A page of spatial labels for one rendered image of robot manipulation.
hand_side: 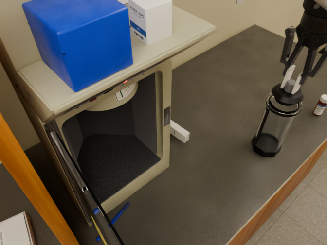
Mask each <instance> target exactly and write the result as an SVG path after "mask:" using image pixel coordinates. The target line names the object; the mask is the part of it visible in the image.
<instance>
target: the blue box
mask: <svg viewBox="0 0 327 245"><path fill-rule="evenodd" d="M22 8H23V10H24V12H25V15H26V18H27V20H28V24H29V26H30V28H31V31H32V34H33V36H34V39H35V42H36V45H37V48H38V50H39V53H40V56H41V58H42V61H43V62H44V63H45V64H46V65H47V66H48V67H49V68H50V69H51V70H52V71H53V72H54V73H55V74H56V75H57V76H59V77H60V78H61V79H62V80H63V81H64V82H65V83H66V84H67V85H68V86H69V87H70V88H71V89H72V90H73V91H74V92H78V91H80V90H82V89H84V88H86V87H88V86H90V85H92V84H94V83H96V82H98V81H100V80H102V79H104V78H106V77H108V76H110V75H112V74H114V73H116V72H118V71H120V70H122V69H124V68H126V67H128V66H130V65H132V64H133V55H132V45H131V35H130V27H131V26H130V24H129V14H128V7H127V6H125V5H124V4H122V3H120V2H118V1H117V0H32V1H29V2H26V3H23V4H22Z"/></svg>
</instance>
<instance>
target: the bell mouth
mask: <svg viewBox="0 0 327 245"><path fill-rule="evenodd" d="M137 88H138V82H136V83H134V84H132V85H130V86H128V87H126V88H125V89H123V90H121V91H119V92H117V93H115V94H113V95H111V96H109V97H107V98H106V99H104V100H102V101H100V102H98V103H96V104H94V105H93V106H91V107H89V108H87V109H85V110H88V111H104V110H110V109H113V108H116V107H119V106H121V105H123V104H125V103H126V102H127V101H129V100H130V99H131V98H132V97H133V96H134V94H135V93H136V91H137Z"/></svg>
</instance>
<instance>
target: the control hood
mask: <svg viewBox="0 0 327 245"><path fill-rule="evenodd" d="M130 30H131V27H130ZM216 30H217V28H216V26H215V25H213V24H211V23H209V22H207V21H205V20H203V19H200V18H198V17H196V16H194V15H192V14H190V13H188V12H186V11H184V10H182V9H180V8H178V7H176V6H174V5H173V6H172V36H170V37H168V38H165V39H163V40H160V41H157V42H155V43H152V44H150V45H146V44H145V43H144V42H142V41H141V40H140V39H139V38H137V37H136V36H135V35H134V34H133V33H131V31H130V35H131V45H132V55H133V64H132V65H130V66H128V67H126V68H124V69H122V70H120V71H118V72H116V73H114V74H112V75H110V76H108V77H106V78H104V79H102V80H100V81H98V82H96V83H94V84H92V85H90V86H88V87H86V88H84V89H82V90H80V91H78V92H74V91H73V90H72V89H71V88H70V87H69V86H68V85H67V84H66V83H65V82H64V81H63V80H62V79H61V78H60V77H59V76H57V75H56V74H55V73H54V72H53V71H52V70H51V69H50V68H49V67H48V66H47V65H46V64H45V63H44V62H43V61H42V60H40V61H37V62H35V63H33V64H30V65H28V66H25V67H23V68H21V69H19V70H18V72H17V74H18V76H19V78H20V80H21V82H22V84H23V86H24V89H25V91H26V93H27V95H28V97H29V99H30V101H31V103H32V106H33V108H34V110H35V112H36V114H37V116H38V117H39V119H40V120H41V121H42V122H43V123H48V122H50V121H51V120H53V119H55V118H57V117H59V116H61V115H63V114H64V113H66V112H67V111H68V110H70V109H71V108H73V107H75V106H76V105H78V104H80V103H82V102H84V101H86V100H88V99H90V98H92V97H94V96H96V95H98V94H100V93H101V92H103V91H105V90H107V89H109V88H111V87H113V86H115V85H117V84H119V83H121V82H123V81H124V80H126V79H128V78H130V77H132V76H134V75H136V74H138V73H140V72H142V71H144V70H146V69H148V68H150V67H152V66H154V65H156V64H158V63H159V62H161V61H163V60H165V61H166V60H168V59H170V58H172V57H174V56H176V55H178V54H180V53H181V52H183V51H185V50H187V49H188V48H190V47H192V46H193V45H195V44H197V43H198V42H200V41H202V40H204V39H205V38H207V37H208V36H210V35H212V34H214V33H215V31H216ZM163 62H164V61H163Z"/></svg>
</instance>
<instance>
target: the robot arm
mask: <svg viewBox="0 0 327 245"><path fill-rule="evenodd" d="M303 8H304V9H305V10H304V13H303V15H302V18H301V21H300V24H299V25H298V26H297V27H293V26H290V27H288V28H287V29H286V30H285V36H286V38H285V43H284V47H283V51H282V55H281V59H280V62H281V63H284V64H285V69H284V71H283V76H284V80H283V82H282V85H281V88H284V87H285V85H286V83H287V81H288V80H290V78H291V76H292V73H293V71H294V69H295V65H293V64H294V63H295V61H296V59H297V57H298V55H299V54H300V52H301V50H302V49H303V47H304V46H306V47H307V48H308V55H307V58H306V62H305V66H304V70H303V71H302V72H301V73H300V74H299V75H298V78H297V80H296V82H295V85H294V87H293V90H292V92H291V94H295V93H296V92H297V91H298V90H299V88H300V86H301V85H303V84H304V83H305V82H306V81H307V79H308V77H309V76H310V77H314V76H315V75H316V74H317V73H318V72H319V71H320V69H321V68H322V66H323V65H324V63H325V62H326V60H327V0H304V2H303ZM295 34H297V37H298V42H297V44H296V46H295V48H294V50H293V52H292V54H291V56H290V52H291V48H292V44H293V40H294V35H295ZM324 44H326V47H325V52H324V53H323V54H322V56H321V57H320V59H319V60H318V62H317V63H316V65H315V67H314V68H313V70H312V67H313V63H314V60H315V57H316V54H317V51H318V49H319V47H320V46H322V45H324Z"/></svg>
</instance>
